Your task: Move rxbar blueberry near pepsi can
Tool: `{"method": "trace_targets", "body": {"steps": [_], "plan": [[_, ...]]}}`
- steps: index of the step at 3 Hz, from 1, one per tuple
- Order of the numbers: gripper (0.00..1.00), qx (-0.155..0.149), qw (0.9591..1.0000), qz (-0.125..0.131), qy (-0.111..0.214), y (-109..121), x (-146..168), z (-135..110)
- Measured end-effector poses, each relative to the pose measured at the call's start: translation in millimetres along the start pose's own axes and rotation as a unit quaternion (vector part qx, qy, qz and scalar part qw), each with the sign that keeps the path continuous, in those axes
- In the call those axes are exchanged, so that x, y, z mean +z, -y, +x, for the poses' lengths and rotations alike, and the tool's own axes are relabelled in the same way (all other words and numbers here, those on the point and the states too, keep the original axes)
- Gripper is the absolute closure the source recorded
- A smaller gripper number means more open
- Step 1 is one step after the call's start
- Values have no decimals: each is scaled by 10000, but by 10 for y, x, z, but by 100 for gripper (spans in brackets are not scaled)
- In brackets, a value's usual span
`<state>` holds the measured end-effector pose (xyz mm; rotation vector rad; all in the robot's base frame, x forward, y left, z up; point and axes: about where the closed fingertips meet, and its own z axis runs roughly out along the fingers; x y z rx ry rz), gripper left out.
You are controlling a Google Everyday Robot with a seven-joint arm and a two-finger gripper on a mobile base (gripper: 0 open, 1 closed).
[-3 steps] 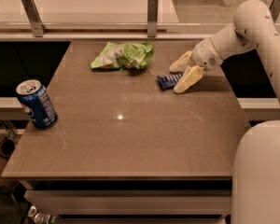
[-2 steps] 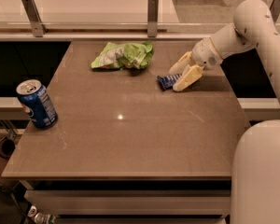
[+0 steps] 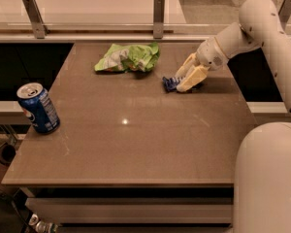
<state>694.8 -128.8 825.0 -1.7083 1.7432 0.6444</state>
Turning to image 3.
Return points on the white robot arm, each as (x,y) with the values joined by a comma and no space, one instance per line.
(262,182)

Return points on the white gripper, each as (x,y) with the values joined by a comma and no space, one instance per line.
(210,54)

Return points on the green chip bag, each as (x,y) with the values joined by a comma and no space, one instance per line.
(129,58)

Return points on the right metal rail bracket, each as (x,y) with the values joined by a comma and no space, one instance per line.
(284,12)

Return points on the blue pepsi can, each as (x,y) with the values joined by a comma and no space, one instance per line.
(38,108)

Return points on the blue rxbar blueberry wrapper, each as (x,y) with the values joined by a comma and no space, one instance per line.
(170,84)

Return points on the middle metal rail bracket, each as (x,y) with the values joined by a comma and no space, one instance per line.
(158,18)

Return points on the cans under table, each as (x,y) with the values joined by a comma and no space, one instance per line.
(41,226)

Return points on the grey table drawer front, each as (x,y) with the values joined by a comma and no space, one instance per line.
(130,210)

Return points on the metal rail bracket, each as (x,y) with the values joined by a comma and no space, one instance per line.
(284,12)
(158,18)
(39,29)

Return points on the left metal rail bracket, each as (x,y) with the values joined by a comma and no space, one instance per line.
(39,29)

